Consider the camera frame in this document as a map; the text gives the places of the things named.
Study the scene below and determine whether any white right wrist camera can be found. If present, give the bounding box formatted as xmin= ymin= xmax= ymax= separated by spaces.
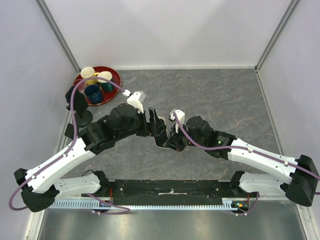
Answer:
xmin=169 ymin=109 xmax=185 ymax=133

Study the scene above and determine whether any green mug white inside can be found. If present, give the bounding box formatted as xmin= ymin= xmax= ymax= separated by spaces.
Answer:
xmin=97 ymin=71 xmax=114 ymax=93

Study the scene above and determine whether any light blue cable duct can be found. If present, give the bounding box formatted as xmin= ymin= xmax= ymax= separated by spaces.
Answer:
xmin=49 ymin=198 xmax=238 ymax=211

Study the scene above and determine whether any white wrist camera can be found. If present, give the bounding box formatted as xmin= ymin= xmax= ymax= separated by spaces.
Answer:
xmin=122 ymin=89 xmax=146 ymax=114
xmin=169 ymin=109 xmax=185 ymax=133

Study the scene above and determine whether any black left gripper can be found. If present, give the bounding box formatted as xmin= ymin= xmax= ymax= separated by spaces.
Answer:
xmin=116 ymin=107 xmax=167 ymax=142

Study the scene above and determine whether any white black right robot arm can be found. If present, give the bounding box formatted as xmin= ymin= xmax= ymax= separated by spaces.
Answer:
xmin=168 ymin=110 xmax=320 ymax=207

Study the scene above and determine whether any black smartphone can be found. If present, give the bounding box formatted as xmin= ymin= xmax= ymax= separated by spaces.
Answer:
xmin=65 ymin=86 xmax=88 ymax=115

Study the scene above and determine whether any clear drinking glass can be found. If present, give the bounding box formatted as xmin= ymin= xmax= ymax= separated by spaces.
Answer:
xmin=73 ymin=79 xmax=87 ymax=95

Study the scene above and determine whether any yellow mug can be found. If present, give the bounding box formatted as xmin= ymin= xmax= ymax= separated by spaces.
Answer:
xmin=80 ymin=67 xmax=98 ymax=86

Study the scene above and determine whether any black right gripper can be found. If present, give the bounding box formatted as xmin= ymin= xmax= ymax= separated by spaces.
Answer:
xmin=164 ymin=122 xmax=206 ymax=152

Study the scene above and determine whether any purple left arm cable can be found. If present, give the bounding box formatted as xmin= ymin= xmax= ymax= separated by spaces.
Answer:
xmin=8 ymin=76 xmax=132 ymax=216

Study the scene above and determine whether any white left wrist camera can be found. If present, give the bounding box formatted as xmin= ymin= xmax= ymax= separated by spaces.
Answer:
xmin=122 ymin=89 xmax=146 ymax=114

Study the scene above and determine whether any dark blue mug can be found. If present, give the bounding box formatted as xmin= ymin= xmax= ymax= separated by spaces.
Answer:
xmin=84 ymin=84 xmax=103 ymax=105

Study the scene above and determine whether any pink-cased smartphone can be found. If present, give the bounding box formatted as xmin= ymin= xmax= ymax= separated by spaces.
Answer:
xmin=153 ymin=116 xmax=168 ymax=149

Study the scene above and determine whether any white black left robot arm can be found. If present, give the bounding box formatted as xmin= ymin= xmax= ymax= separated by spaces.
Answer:
xmin=14 ymin=103 xmax=168 ymax=212

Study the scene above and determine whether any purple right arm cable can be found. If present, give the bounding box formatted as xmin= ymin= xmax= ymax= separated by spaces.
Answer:
xmin=173 ymin=112 xmax=320 ymax=216

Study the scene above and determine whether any black round-base phone stand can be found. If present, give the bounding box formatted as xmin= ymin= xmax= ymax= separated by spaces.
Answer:
xmin=64 ymin=86 xmax=93 ymax=128

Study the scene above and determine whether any black angled desk phone stand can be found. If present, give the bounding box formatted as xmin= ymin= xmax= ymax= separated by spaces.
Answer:
xmin=64 ymin=123 xmax=79 ymax=139

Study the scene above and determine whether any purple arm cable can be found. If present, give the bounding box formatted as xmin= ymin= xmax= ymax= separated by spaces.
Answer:
xmin=8 ymin=76 xmax=132 ymax=216
xmin=173 ymin=112 xmax=320 ymax=216

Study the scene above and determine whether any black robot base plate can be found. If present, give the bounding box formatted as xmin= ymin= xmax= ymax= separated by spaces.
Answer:
xmin=81 ymin=179 xmax=260 ymax=206

